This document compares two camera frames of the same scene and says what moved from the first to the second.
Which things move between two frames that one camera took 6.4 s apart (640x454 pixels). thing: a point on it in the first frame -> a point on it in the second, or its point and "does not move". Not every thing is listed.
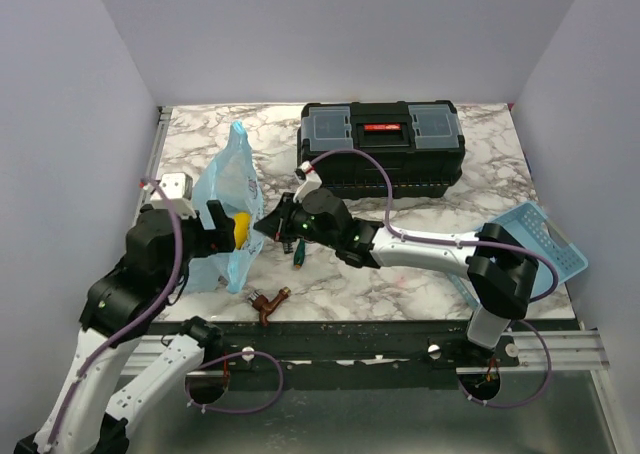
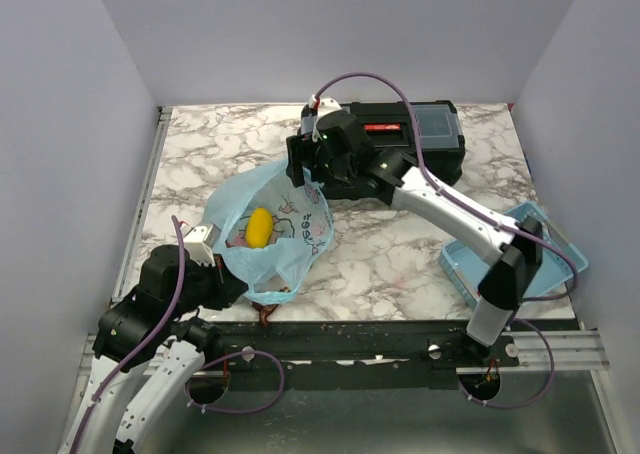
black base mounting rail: (366, 355) does not move
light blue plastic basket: (530, 225) does not move
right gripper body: (296, 225) -> (309, 147)
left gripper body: (198, 242) -> (208, 286)
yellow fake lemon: (241, 228) -> (259, 226)
